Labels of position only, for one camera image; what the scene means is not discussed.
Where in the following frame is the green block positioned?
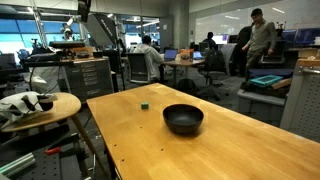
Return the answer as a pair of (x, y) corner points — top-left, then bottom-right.
(141, 102), (149, 109)

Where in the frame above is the black bowl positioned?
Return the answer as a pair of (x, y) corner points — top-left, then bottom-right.
(162, 104), (204, 134)

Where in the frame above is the wooden block on bin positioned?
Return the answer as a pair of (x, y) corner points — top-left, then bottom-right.
(271, 78), (292, 89)

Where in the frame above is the black office chair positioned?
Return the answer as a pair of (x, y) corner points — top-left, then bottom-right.
(127, 53), (151, 84)

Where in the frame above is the seated person in white hoodie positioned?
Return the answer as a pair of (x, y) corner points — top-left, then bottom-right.
(133, 35), (164, 82)

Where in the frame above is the open laptop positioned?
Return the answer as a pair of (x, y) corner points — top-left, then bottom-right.
(164, 49), (178, 61)

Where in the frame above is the grey drawer cabinet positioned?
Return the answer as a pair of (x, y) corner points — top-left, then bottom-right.
(65, 58), (114, 103)

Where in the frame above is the black softbox light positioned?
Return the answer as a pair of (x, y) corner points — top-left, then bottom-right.
(85, 14), (117, 46)

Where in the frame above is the round wooden side table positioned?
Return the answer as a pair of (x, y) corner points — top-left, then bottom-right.
(1, 92), (108, 175)

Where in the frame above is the teal tray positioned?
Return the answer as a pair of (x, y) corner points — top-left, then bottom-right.
(251, 75), (282, 87)

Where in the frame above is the grey plastic storage bin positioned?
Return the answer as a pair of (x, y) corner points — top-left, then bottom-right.
(237, 89), (285, 127)

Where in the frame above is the standing man in grey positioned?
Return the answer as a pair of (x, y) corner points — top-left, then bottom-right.
(242, 8), (276, 81)

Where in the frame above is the white cloth bag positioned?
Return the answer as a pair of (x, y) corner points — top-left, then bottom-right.
(0, 91), (58, 122)

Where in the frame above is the orange handled clamp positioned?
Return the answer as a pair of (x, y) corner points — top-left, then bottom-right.
(45, 147), (61, 156)

